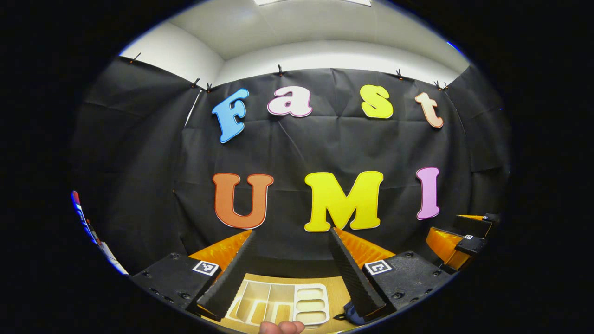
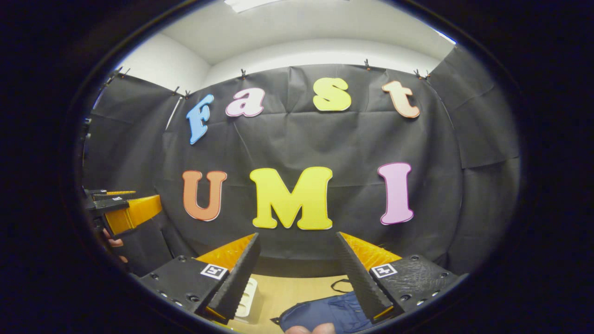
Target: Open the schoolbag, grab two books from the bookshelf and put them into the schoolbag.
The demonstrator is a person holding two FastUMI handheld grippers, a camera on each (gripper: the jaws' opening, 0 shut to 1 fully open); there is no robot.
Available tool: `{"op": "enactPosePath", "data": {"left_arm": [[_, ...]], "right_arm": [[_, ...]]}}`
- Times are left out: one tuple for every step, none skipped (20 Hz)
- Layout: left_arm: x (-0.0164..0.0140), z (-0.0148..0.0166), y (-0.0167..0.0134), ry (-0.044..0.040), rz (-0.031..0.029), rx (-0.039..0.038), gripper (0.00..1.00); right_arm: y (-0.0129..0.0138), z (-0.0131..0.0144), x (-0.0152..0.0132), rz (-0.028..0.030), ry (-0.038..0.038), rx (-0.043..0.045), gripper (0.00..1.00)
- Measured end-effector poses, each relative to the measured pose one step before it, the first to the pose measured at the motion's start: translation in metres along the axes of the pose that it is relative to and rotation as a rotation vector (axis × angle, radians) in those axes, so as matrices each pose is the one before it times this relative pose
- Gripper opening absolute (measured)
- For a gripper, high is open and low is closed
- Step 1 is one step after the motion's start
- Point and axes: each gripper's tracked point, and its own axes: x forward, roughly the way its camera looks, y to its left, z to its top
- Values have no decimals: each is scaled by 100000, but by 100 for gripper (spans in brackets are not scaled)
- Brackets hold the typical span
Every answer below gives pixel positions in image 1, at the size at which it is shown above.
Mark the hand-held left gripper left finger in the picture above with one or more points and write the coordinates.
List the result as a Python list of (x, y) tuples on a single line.
[(232, 283)]

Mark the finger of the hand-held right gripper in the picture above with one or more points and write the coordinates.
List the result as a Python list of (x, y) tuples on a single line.
[(475, 225), (445, 246)]

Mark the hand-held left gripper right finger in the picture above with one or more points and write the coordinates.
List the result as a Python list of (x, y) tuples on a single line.
[(355, 283)]

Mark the blue schoolbag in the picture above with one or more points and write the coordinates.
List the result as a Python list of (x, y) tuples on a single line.
[(352, 315)]

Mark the cream plastic bookshelf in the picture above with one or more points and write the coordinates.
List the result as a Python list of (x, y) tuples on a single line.
[(278, 297)]

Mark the blue white printed board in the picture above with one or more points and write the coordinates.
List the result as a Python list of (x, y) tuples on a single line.
[(111, 257)]

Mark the black backdrop cloth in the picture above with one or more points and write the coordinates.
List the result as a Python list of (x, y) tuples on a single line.
[(334, 144)]

